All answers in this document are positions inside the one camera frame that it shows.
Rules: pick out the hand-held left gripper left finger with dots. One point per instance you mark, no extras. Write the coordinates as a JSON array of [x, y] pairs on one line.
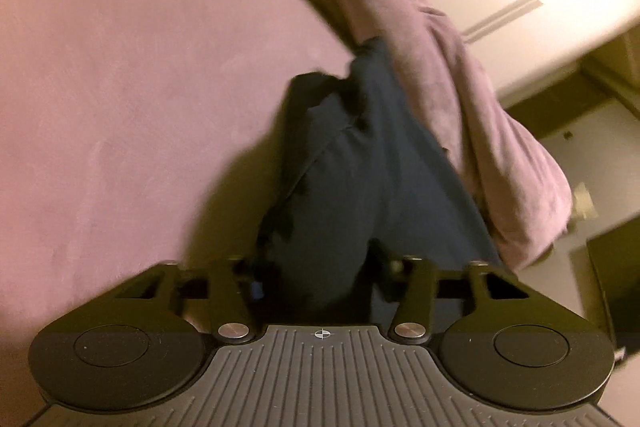
[[257, 291]]

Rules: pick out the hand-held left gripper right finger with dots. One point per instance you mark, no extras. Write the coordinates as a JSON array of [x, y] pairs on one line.
[[417, 287]]

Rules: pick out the navy zip jacket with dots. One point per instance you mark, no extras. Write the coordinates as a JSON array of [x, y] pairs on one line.
[[350, 187]]

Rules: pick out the white crumpled paper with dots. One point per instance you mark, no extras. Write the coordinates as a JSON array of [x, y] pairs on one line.
[[584, 202]]

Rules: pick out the black box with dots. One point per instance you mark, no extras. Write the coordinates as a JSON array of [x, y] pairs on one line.
[[617, 287]]

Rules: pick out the purple duvet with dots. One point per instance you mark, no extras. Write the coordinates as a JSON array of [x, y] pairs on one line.
[[450, 82]]

